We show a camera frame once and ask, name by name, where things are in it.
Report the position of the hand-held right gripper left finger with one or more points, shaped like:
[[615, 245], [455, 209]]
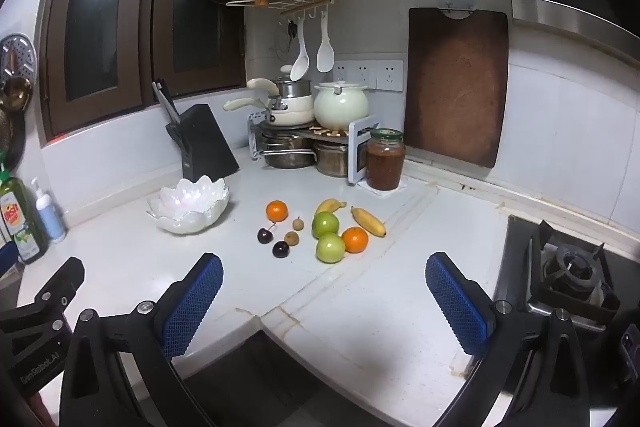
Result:
[[192, 302]]

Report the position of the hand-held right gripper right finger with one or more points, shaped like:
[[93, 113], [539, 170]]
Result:
[[457, 307]]

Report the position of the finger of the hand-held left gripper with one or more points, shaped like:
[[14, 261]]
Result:
[[7, 259], [62, 279]]

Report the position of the white petal-shaped bowl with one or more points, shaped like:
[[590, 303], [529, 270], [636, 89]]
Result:
[[192, 207]]

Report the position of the dark purple plum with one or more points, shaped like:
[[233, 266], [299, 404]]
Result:
[[280, 249], [265, 236]]

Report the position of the small brown longan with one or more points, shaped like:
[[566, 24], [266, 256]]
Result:
[[291, 237], [298, 223]]

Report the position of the orange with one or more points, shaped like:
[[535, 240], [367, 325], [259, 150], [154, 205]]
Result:
[[277, 211], [355, 241]]

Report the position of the yellow banana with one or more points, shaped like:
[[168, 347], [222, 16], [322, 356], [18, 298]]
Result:
[[327, 204], [368, 221]]

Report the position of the green apple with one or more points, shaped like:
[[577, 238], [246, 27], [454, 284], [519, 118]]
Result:
[[325, 224], [330, 249]]

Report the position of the green dish soap bottle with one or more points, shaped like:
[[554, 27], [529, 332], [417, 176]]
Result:
[[22, 227]]

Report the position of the white pump bottle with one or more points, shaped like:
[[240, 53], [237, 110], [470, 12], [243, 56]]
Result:
[[50, 217]]

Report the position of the dark mesh strainer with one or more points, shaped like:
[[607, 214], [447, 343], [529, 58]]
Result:
[[11, 137]]

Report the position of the black burner grate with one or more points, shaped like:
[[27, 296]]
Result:
[[575, 267]]

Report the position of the white square coaster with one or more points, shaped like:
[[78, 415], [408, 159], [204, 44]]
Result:
[[367, 193]]

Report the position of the black knife block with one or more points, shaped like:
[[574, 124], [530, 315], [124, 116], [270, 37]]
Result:
[[210, 142]]

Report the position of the glass jar of red sauce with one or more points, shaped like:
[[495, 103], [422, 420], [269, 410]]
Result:
[[385, 162]]

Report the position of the brass strainer ladle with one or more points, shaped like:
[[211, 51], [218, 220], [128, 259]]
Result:
[[17, 93]]

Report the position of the white sided pot rack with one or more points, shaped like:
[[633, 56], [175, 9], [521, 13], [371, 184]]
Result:
[[361, 152]]

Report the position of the steel stock pot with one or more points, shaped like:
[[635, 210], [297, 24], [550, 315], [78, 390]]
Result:
[[332, 159]]

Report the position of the round metal steamer plate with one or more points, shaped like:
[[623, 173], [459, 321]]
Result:
[[20, 54]]

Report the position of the cream frying pan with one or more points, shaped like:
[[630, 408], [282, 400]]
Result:
[[292, 118]]

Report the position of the large brown cutting board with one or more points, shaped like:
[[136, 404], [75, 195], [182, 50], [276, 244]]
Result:
[[455, 92]]

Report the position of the wooden bead trivet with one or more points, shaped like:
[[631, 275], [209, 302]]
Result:
[[325, 131]]

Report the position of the white ceramic lidded pot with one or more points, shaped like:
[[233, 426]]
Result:
[[341, 107]]

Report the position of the steel steamer pot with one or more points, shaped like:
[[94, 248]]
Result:
[[295, 88]]

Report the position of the white ladle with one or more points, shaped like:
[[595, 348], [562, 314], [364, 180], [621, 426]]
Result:
[[300, 64]]

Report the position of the white rice paddle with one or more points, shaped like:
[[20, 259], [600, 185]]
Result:
[[325, 54]]

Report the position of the white wall outlet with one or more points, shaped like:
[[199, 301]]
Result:
[[366, 74], [345, 74], [390, 75]]

